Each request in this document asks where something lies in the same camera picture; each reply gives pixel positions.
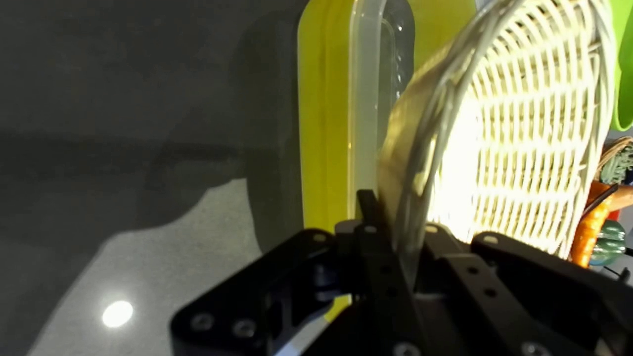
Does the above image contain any brown wicker basket with vegetables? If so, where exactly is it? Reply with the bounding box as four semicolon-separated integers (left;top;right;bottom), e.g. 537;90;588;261
570;136;633;278

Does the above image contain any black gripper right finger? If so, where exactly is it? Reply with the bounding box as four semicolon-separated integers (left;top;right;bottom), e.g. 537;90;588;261
416;223;633;356

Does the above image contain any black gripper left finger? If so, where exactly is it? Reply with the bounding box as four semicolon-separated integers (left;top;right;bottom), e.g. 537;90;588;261
169;187;434;356

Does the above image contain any yellow plastic rectangular container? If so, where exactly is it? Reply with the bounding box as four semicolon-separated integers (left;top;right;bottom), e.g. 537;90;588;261
296;0;479;233

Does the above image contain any green plastic bowl with handles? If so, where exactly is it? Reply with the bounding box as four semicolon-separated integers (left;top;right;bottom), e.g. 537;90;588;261
612;0;633;132

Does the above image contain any pale woven basket bowl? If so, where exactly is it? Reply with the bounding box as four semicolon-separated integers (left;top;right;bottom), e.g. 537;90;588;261
377;0;622;263

